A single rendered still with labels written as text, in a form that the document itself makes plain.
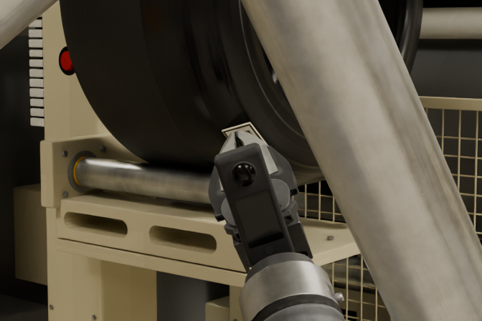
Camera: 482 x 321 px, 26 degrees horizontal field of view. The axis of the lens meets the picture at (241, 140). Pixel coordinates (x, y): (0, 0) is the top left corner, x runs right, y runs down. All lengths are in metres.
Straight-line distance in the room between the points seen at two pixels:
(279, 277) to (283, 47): 0.32
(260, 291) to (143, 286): 0.77
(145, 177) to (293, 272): 0.51
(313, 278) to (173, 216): 0.44
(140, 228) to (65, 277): 0.31
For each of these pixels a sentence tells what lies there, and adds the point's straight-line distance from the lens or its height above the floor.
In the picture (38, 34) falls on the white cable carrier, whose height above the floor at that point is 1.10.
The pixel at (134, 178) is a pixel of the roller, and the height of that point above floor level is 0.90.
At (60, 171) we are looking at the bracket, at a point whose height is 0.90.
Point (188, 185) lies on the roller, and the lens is 1.39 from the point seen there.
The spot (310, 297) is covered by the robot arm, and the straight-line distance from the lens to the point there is 0.95.
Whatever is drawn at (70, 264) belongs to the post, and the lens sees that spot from 1.69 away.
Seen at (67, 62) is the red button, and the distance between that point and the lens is 1.65.
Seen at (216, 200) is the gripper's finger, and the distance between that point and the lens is 1.07.
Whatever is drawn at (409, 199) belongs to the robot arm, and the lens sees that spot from 0.74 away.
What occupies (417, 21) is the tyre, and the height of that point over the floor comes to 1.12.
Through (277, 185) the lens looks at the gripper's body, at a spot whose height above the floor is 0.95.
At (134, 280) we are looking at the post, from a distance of 1.70.
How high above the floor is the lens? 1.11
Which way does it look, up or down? 6 degrees down
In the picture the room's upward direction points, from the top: straight up
